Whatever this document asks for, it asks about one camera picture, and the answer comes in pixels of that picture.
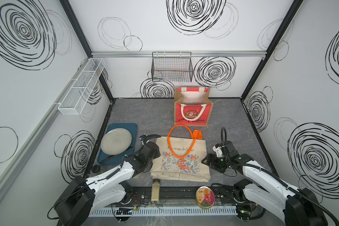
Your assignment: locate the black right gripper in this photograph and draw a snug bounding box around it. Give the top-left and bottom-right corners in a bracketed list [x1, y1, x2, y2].
[201, 153, 230, 171]

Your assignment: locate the beige floral canvas tote bag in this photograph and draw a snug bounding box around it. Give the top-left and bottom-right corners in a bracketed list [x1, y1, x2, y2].
[150, 124, 211, 182]

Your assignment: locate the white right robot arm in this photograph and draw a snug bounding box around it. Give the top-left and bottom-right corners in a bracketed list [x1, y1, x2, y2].
[202, 141, 328, 226]

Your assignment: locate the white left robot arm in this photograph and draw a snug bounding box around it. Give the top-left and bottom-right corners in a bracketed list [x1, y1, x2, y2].
[53, 141, 161, 226]

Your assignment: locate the red jute Christmas bag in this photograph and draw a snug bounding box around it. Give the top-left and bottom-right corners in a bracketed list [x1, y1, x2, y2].
[174, 87, 213, 127]

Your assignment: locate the glass spice bottle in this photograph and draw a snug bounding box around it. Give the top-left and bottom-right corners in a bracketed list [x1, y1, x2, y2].
[151, 179, 161, 202]

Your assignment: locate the grey round plate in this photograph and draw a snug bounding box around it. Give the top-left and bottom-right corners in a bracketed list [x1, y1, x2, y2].
[101, 128, 132, 155]

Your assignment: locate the black chopstick on tray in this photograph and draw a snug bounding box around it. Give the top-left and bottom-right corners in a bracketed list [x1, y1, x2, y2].
[99, 147, 133, 164]

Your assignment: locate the round pink tin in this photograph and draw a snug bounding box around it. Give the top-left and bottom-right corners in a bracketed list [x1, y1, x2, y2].
[195, 186, 215, 209]

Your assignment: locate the teal tray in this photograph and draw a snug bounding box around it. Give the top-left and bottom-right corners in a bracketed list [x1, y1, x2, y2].
[97, 123, 137, 165]

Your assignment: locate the small black round lid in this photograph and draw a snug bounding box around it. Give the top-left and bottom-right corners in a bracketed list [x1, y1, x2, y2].
[91, 164, 101, 175]

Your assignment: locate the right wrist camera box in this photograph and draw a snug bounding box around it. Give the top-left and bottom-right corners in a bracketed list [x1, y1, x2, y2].
[212, 145, 224, 158]

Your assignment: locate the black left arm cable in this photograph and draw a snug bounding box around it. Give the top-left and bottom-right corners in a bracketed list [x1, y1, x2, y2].
[139, 134, 162, 147]

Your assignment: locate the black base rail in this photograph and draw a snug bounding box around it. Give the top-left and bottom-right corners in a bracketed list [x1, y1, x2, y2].
[112, 185, 260, 207]

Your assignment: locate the white slotted cable duct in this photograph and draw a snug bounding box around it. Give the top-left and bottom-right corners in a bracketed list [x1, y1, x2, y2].
[89, 206, 237, 217]

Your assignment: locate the white wire wall shelf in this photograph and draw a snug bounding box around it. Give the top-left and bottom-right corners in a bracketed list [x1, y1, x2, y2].
[58, 58, 105, 115]

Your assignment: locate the black wire wall basket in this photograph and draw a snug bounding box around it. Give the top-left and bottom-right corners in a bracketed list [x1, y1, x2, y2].
[151, 56, 194, 82]

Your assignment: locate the aluminium wall rail back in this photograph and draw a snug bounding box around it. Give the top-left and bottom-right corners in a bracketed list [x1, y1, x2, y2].
[92, 50, 267, 58]

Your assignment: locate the aluminium wall rail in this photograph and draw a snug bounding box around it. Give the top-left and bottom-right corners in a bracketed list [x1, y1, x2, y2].
[0, 57, 94, 204]
[92, 50, 267, 58]

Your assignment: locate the aluminium wall rail left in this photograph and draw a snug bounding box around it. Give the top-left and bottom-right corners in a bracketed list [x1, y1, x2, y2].
[0, 57, 94, 204]

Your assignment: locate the black corner frame post left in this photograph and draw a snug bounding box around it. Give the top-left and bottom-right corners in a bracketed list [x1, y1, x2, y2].
[59, 0, 114, 103]

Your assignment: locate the black corner frame post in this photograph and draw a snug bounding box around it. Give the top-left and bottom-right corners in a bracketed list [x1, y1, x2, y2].
[240, 0, 304, 102]
[59, 0, 114, 103]

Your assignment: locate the black corner frame post right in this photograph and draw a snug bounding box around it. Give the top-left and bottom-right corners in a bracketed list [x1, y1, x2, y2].
[240, 0, 304, 102]

